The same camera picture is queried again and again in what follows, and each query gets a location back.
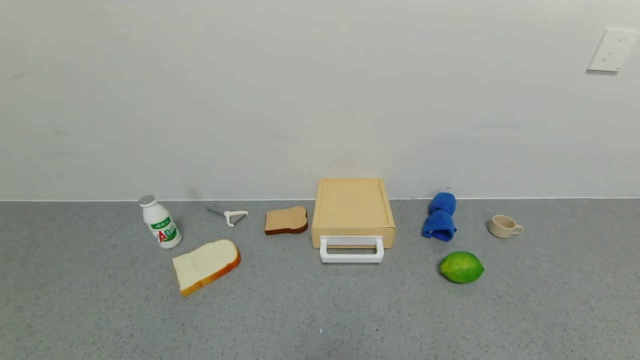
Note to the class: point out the yellow drawer case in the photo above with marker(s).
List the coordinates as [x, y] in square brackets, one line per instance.
[352, 202]

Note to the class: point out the brown toast slice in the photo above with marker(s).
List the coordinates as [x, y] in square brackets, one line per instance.
[285, 220]

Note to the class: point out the white peeler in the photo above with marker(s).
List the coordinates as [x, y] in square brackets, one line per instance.
[231, 216]

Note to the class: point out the blue rolled towel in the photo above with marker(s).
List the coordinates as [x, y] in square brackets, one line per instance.
[440, 222]

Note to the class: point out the white bread slice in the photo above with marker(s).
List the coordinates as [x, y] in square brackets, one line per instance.
[205, 264]

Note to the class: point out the green lime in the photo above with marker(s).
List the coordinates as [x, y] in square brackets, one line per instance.
[461, 267]

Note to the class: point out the white milk bottle green label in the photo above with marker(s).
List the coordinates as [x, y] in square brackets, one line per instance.
[160, 225]

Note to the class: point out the beige cup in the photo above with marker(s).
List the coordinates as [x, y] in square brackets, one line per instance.
[501, 227]

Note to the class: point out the white wall socket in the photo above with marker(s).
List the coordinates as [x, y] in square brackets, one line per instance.
[612, 50]

